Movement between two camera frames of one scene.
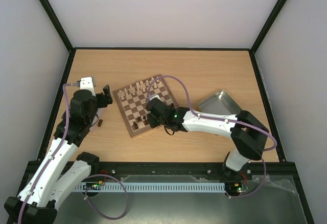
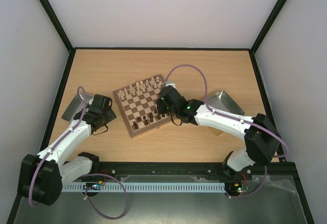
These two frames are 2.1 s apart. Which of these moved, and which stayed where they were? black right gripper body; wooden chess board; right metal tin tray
Moved: black right gripper body
Stayed: wooden chess board; right metal tin tray
